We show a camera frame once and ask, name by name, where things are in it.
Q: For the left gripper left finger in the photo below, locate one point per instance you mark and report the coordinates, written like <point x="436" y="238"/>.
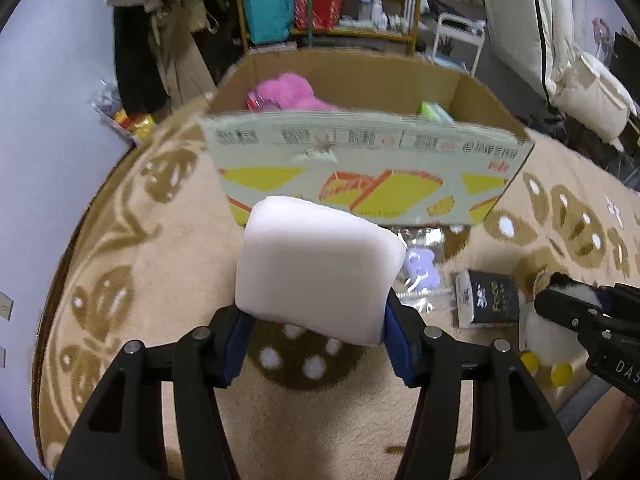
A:
<point x="120" y="433"/>

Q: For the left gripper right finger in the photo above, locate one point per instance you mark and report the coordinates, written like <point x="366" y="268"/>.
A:
<point x="515" y="434"/>

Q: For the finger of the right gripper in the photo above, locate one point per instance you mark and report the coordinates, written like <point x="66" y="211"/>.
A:
<point x="591" y="313"/>

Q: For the black white panda plush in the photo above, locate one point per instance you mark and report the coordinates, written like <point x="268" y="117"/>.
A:
<point x="548" y="350"/>

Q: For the black Face tissue pack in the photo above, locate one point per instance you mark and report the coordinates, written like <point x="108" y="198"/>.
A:
<point x="486" y="299"/>

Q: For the green tissue pack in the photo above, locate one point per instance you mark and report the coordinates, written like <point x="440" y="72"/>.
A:
<point x="435" y="113"/>

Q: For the pink plush bear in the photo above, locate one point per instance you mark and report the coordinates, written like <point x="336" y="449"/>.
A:
<point x="289" y="91"/>

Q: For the purple toy in plastic bag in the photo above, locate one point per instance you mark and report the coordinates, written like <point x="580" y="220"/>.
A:
<point x="420" y="284"/>

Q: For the beige patterned blanket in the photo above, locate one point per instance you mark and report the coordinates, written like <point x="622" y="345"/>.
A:
<point x="156" y="256"/>

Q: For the cardboard box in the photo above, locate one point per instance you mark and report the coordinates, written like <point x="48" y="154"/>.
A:
<point x="374" y="156"/>

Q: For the white rolling cart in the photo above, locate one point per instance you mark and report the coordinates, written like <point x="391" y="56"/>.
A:
<point x="454" y="29"/>

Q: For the cream folded mattress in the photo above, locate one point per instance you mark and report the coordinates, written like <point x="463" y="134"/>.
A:
<point x="541" y="40"/>

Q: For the bag of toys on floor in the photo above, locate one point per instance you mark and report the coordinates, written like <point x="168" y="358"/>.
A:
<point x="135" y="128"/>

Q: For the wooden shelf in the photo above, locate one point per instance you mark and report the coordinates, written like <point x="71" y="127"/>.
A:
<point x="362" y="21"/>

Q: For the beige coat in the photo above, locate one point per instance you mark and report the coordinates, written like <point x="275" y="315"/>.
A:
<point x="182" y="68"/>

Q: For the green pole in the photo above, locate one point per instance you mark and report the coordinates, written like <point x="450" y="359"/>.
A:
<point x="310" y="23"/>

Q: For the teal bag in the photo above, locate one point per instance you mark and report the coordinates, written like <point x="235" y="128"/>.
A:
<point x="268" y="21"/>

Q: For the wall socket lower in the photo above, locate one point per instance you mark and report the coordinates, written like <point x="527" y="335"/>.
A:
<point x="2" y="357"/>

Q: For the wall socket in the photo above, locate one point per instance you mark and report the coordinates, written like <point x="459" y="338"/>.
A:
<point x="2" y="357"/>
<point x="6" y="306"/>

